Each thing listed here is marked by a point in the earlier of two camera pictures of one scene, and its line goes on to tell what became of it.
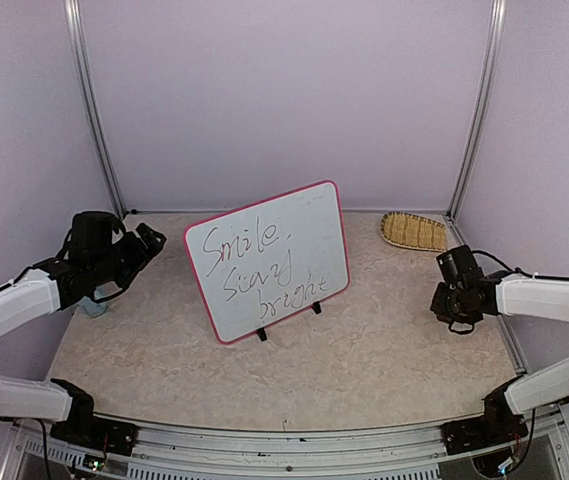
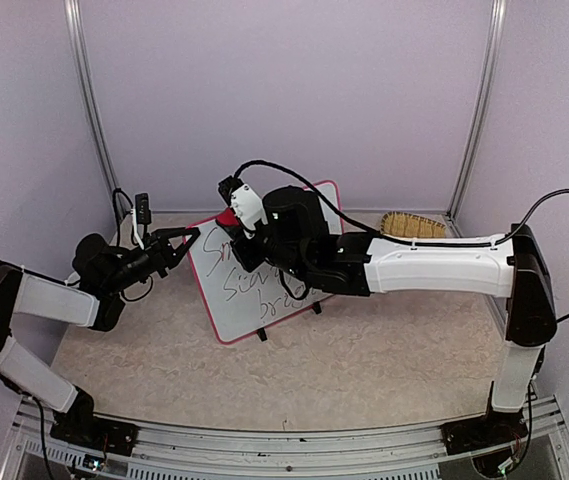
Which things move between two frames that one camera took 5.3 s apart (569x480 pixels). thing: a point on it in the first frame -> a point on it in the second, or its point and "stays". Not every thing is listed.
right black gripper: (438, 305) -> (247, 261)
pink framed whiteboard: (261, 263) stays
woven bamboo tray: (414, 231) stays
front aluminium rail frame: (125, 450) stays
